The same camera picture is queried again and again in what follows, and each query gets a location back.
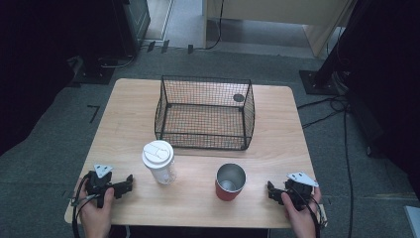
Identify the dark curtain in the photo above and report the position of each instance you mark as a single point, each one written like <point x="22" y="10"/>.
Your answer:
<point x="389" y="82"/>

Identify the dark round disc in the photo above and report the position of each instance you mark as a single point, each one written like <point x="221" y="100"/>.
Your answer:
<point x="238" y="97"/>

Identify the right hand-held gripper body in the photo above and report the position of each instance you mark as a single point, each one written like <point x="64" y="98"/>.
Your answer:
<point x="300" y="193"/>

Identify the person's left hand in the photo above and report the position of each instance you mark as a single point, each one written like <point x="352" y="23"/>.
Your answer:
<point x="95" y="218"/>

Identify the clear cup with white lid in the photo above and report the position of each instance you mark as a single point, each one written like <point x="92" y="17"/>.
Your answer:
<point x="157" y="155"/>

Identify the white box corner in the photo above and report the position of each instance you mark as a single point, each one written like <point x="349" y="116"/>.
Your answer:
<point x="413" y="221"/>

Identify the red metal cup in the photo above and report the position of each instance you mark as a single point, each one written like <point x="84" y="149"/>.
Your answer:
<point x="228" y="195"/>

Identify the black stand with base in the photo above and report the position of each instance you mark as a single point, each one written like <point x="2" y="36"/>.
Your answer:
<point x="320" y="82"/>

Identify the black stand base plate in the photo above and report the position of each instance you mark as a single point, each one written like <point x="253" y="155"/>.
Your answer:
<point x="94" y="74"/>

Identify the person's right hand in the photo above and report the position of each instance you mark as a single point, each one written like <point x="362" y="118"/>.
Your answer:
<point x="302" y="223"/>

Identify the beige wooden furniture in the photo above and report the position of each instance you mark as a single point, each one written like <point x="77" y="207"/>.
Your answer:
<point x="290" y="11"/>

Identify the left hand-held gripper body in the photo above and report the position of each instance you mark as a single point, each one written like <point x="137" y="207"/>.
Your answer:
<point x="99" y="185"/>

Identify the black cabinet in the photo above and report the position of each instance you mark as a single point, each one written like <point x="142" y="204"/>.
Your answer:
<point x="132" y="23"/>

